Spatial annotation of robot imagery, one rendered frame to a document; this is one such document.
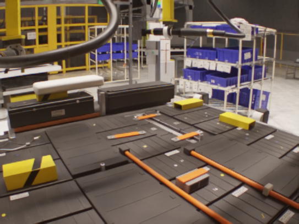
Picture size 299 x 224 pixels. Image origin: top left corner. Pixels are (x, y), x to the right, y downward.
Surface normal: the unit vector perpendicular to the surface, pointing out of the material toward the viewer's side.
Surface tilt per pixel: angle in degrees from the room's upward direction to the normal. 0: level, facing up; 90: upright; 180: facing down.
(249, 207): 0
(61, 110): 90
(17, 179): 90
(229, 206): 0
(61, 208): 0
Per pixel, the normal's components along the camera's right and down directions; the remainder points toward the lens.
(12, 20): 0.34, 0.28
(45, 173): 0.55, 0.25
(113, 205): 0.00, -0.96
